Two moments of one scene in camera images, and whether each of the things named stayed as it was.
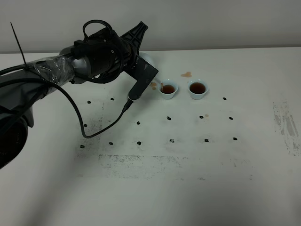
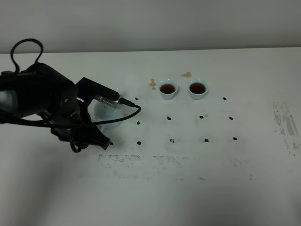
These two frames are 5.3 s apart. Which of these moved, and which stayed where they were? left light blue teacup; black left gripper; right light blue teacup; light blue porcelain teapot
Moved: light blue porcelain teapot; black left gripper
Stayed: left light blue teacup; right light blue teacup
